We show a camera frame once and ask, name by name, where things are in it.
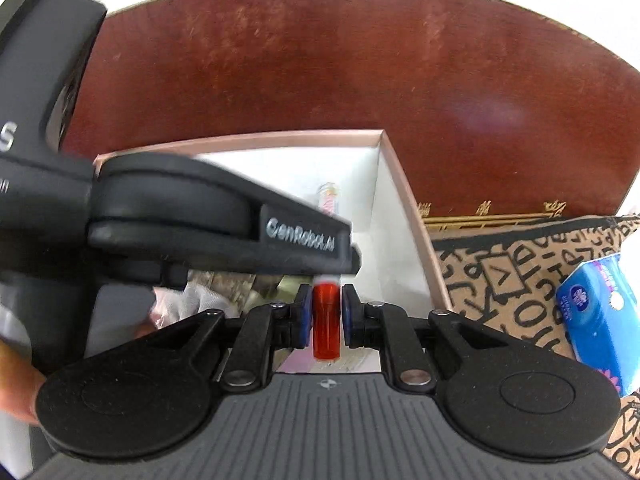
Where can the white crumpled plastic bag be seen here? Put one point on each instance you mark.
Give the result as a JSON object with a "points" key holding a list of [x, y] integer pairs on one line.
{"points": [[172, 305]]}

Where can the pink cardboard box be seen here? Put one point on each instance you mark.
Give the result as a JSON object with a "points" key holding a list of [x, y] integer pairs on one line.
{"points": [[395, 230]]}

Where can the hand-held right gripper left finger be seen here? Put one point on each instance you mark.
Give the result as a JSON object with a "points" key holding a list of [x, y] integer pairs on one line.
{"points": [[303, 317]]}

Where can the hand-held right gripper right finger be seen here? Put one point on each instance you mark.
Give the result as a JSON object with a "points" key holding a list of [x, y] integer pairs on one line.
{"points": [[348, 317]]}

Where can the brown black printed blanket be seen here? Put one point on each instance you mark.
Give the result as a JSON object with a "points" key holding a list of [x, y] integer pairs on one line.
{"points": [[500, 290]]}

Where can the blue tissue packet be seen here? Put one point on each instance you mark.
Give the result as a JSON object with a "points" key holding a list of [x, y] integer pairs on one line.
{"points": [[595, 315]]}

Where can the small clear printed tube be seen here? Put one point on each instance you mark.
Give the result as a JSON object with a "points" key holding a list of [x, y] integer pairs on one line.
{"points": [[329, 199]]}

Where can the red translucent bottle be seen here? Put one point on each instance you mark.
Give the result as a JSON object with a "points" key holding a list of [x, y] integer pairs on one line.
{"points": [[327, 325]]}

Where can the person's left hand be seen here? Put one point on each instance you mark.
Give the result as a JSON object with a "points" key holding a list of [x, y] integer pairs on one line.
{"points": [[17, 385]]}

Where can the reddish brown wooden board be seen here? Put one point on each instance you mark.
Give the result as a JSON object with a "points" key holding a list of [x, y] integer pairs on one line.
{"points": [[350, 70]]}

